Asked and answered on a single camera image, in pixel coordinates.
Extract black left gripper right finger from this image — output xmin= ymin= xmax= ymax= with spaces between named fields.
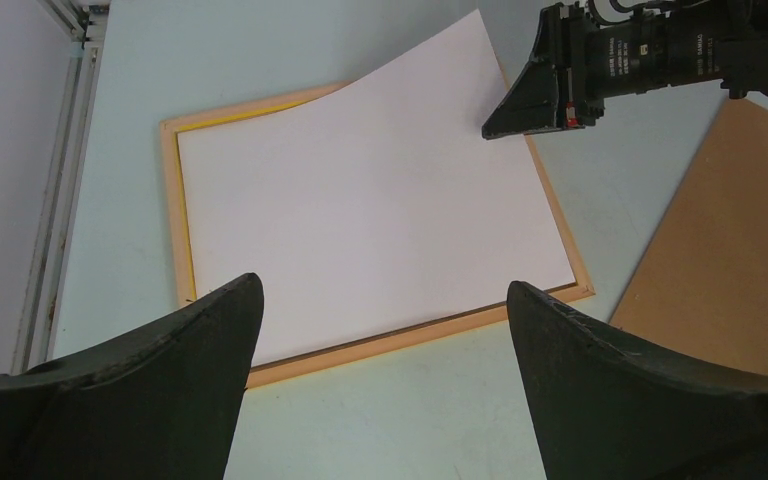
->
xmin=506 ymin=281 xmax=768 ymax=479

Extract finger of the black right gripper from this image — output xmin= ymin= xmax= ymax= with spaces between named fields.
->
xmin=481 ymin=6 xmax=563 ymax=140

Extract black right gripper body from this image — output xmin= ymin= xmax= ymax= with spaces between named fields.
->
xmin=553 ymin=2 xmax=722 ymax=130

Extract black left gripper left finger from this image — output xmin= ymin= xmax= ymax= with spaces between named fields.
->
xmin=0 ymin=273 xmax=264 ymax=479

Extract orange wooden picture frame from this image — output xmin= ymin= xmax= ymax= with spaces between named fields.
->
xmin=159 ymin=81 xmax=596 ymax=388

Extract brown cardboard backing board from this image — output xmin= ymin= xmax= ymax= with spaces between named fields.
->
xmin=611 ymin=100 xmax=768 ymax=375

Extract building and sky photo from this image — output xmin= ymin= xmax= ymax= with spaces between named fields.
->
xmin=178 ymin=11 xmax=575 ymax=365

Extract left aluminium corner post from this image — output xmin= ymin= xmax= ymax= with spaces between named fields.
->
xmin=10 ymin=1 xmax=110 ymax=375

